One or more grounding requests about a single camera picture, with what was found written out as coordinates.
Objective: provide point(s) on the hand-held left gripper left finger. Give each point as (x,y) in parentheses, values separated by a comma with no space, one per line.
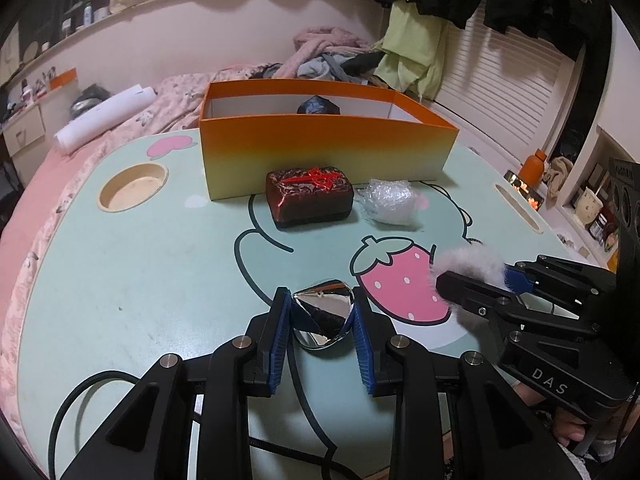
(277,340)

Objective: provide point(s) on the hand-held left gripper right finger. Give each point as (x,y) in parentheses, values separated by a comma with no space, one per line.
(362,345)

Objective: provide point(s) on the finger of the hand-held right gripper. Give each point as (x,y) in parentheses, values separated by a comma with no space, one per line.
(475,295)
(520,280)

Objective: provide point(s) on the white furry scrunchie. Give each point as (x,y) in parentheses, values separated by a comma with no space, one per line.
(470,262)

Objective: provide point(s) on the silver compact mirror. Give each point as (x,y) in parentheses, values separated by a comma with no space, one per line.
(327,292)

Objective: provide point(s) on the orange cardboard box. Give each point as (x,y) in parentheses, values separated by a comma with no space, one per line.
(325,150)

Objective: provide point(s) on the doll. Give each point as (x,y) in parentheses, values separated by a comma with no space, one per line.
(317,106)

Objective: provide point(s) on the person's right hand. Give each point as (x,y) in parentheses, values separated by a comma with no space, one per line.
(570,427)

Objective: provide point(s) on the shiny patterned tin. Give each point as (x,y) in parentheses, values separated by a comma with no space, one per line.
(525,192)

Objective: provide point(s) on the dark jar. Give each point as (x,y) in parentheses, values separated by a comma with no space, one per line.
(602,225)

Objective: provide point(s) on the beige cloth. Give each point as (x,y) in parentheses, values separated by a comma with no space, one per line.
(559,175)

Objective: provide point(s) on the orange bottle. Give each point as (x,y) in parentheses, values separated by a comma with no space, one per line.
(532,167)

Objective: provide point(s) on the clear bubble wrap bundle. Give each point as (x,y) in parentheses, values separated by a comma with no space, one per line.
(390,202)

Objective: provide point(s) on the dark red lacquered case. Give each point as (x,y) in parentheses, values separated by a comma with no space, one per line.
(305,200)

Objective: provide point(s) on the white louvred door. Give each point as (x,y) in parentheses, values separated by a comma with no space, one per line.
(500,85)

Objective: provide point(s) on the light green hanging garment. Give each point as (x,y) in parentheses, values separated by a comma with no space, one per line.
(410,40)

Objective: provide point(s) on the pink floral blanket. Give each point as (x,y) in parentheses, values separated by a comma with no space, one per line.
(175,95)

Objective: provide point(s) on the pink bed sheet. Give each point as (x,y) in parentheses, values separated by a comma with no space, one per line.
(35,195)

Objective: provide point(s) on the white paper roll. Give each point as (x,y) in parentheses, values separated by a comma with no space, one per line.
(100,115)

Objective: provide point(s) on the pink fleece garment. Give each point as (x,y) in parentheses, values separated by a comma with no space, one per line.
(325,40)

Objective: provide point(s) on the black bag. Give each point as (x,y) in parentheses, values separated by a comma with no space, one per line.
(90,97)

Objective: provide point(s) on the white bedside cabinet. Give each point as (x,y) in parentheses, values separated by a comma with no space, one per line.
(22,130)

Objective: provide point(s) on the small orange box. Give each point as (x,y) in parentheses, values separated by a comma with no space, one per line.
(64,77)

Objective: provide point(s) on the white bottle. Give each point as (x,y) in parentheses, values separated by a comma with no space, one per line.
(88,15)

